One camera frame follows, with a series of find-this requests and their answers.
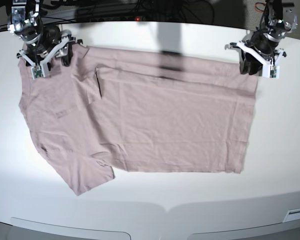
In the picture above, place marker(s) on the black power strip red light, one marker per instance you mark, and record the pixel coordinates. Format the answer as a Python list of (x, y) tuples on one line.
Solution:
[(122, 18)]

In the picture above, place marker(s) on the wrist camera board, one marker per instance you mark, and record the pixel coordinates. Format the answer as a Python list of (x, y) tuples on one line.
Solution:
[(270, 71), (36, 72)]

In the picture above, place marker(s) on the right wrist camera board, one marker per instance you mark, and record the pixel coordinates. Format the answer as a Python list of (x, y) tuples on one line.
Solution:
[(36, 72)]

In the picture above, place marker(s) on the pink T-shirt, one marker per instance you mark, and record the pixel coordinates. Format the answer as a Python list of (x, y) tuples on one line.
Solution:
[(139, 112)]

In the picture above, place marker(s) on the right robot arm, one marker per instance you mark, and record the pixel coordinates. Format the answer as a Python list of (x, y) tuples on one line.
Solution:
[(26, 23)]

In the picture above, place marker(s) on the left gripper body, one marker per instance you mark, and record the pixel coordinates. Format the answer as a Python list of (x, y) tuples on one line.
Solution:
[(260, 48)]

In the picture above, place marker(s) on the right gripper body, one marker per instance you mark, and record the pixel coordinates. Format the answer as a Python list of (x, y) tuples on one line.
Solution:
[(38, 51)]

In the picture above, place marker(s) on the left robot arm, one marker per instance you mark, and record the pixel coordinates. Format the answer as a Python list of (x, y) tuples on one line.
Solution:
[(278, 19)]

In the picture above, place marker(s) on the white label plate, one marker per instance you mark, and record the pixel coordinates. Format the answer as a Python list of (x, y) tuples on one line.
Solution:
[(292, 215)]

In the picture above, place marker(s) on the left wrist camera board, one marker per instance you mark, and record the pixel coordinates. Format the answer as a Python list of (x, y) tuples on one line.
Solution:
[(270, 71)]

